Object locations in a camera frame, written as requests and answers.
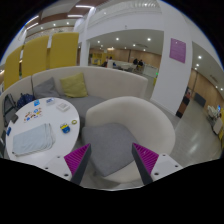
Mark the light blue folded towel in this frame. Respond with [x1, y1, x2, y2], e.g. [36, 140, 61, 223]
[12, 123, 55, 156]

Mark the grey seat cushion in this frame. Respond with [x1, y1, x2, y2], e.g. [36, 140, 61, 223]
[82, 123, 137, 177]

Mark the blue yellow tape dispenser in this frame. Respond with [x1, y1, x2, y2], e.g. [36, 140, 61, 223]
[60, 123, 70, 134]

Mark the small blue card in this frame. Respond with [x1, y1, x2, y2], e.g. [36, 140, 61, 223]
[34, 100, 40, 106]

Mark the white curved sofa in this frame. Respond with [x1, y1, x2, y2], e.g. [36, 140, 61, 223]
[0, 66, 148, 132]

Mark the grey throw pillow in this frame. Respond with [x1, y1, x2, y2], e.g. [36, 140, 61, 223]
[34, 78, 59, 99]

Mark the yellow partition panel right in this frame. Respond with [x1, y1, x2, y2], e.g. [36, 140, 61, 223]
[49, 32, 79, 69]

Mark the colourful sticker sheet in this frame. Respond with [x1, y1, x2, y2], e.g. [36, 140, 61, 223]
[24, 108, 42, 122]

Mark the magenta wall poster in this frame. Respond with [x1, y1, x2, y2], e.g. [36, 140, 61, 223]
[169, 38, 186, 63]

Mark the blue backpack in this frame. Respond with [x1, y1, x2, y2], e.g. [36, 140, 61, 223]
[17, 93, 35, 109]

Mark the yellow partition panel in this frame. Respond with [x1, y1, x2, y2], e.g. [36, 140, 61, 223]
[49, 32, 79, 69]
[4, 46, 23, 89]
[22, 36, 49, 77]

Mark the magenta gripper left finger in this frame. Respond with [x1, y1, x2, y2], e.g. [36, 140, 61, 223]
[64, 144, 91, 185]

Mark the black phone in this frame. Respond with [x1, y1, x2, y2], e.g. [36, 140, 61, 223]
[11, 114, 18, 124]

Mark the yellow-green throw pillow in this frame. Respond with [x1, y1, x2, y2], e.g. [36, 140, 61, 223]
[60, 73, 88, 98]

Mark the yellow partition panel middle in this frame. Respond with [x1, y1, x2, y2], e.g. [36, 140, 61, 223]
[22, 36, 49, 77]

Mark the white flat box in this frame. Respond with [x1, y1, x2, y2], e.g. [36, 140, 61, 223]
[56, 103, 70, 112]

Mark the round white table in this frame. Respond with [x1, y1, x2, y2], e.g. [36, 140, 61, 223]
[6, 98, 80, 168]

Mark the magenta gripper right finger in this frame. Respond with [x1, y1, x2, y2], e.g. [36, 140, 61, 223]
[132, 143, 159, 185]

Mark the white round armchair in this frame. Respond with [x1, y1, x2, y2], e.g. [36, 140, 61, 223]
[82, 96, 175, 183]

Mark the yellow partition panel left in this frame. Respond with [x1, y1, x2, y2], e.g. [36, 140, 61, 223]
[4, 46, 23, 89]

